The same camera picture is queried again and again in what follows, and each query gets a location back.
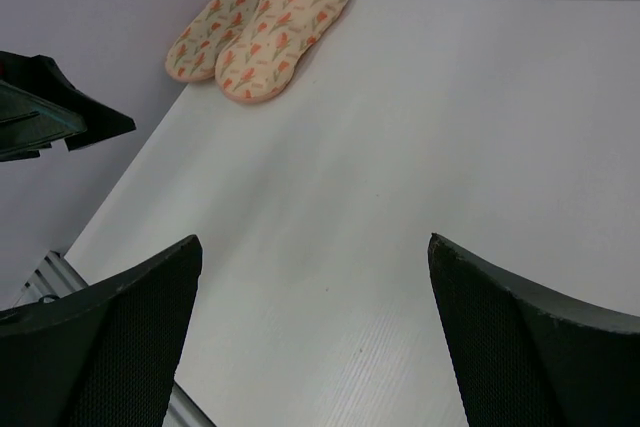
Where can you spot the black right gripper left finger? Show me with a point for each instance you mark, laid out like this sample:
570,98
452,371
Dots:
95,337

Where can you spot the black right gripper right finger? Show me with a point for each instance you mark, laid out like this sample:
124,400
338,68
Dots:
526,355

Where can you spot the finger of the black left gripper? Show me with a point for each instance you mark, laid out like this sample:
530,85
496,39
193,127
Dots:
40,106

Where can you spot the floral laundry bag front stacked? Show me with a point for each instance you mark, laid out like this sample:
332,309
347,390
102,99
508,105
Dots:
260,62

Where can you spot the aluminium left side rail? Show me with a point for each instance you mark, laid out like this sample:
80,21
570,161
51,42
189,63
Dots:
100,347

